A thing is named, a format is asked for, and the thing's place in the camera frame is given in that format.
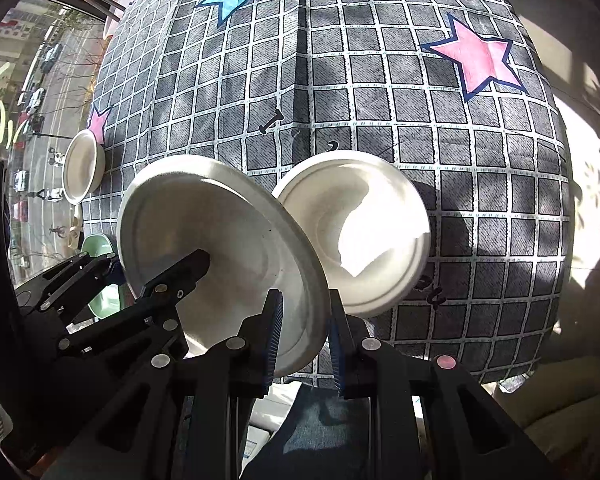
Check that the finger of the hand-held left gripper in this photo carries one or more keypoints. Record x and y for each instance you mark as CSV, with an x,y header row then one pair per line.
x,y
190,270
75,275

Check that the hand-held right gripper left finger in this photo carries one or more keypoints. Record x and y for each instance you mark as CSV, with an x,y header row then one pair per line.
x,y
272,340

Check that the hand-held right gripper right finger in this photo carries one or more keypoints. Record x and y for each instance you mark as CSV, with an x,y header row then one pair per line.
x,y
336,355

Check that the green square plate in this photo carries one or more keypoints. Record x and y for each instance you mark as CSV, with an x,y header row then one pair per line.
x,y
97,247

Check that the white round deep plate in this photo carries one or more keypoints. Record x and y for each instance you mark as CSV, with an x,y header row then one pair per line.
x,y
380,240
230,220

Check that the person's blue jeans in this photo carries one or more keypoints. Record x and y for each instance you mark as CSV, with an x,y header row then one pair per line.
x,y
320,435

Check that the white round bowl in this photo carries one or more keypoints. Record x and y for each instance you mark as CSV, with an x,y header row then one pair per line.
x,y
82,170

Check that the beige sofa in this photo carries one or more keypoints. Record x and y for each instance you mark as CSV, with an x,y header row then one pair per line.
x,y
565,410

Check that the grey checked star tablecloth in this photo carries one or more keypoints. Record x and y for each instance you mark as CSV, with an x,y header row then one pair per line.
x,y
380,85

